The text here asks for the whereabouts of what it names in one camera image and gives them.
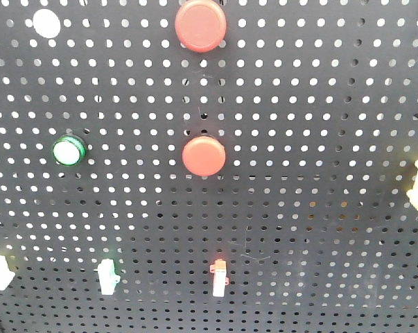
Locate lower red round button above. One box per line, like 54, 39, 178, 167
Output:
182, 136, 226, 176

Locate red round button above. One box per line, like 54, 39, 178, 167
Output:
182, 136, 226, 176
175, 0, 227, 53

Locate black perforated pegboard panel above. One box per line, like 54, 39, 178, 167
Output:
0, 1, 418, 332

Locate upper red round button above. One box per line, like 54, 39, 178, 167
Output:
175, 0, 227, 53

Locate green round push button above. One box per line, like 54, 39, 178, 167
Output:
51, 135, 87, 167

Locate white red toggle switch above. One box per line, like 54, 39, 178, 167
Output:
209, 259, 229, 298

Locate white green toggle switch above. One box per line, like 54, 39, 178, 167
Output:
97, 259, 121, 296

